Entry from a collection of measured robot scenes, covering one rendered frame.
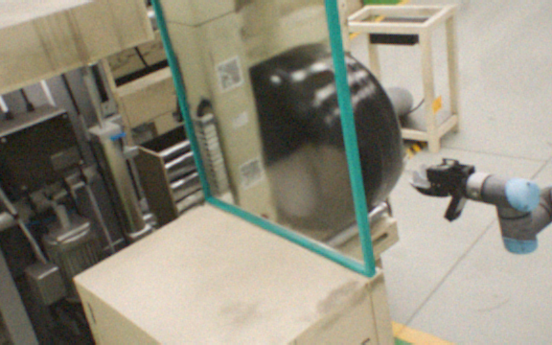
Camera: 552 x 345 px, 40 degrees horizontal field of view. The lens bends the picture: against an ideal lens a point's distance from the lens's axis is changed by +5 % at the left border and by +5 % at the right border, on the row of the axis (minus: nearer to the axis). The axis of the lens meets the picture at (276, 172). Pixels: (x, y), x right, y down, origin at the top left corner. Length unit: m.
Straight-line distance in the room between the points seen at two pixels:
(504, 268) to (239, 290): 2.27
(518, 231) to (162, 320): 0.89
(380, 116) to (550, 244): 1.84
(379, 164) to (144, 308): 0.86
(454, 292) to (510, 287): 0.23
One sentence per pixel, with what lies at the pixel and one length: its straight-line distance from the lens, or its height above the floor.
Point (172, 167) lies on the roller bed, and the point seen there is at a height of 1.14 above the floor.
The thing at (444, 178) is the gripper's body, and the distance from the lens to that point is 1.95.
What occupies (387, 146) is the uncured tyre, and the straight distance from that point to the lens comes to 2.09.
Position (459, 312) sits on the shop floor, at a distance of 3.36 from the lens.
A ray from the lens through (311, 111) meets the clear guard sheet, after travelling 1.34.
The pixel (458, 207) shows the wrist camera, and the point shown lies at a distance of 1.99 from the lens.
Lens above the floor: 2.12
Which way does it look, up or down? 27 degrees down
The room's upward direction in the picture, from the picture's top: 12 degrees counter-clockwise
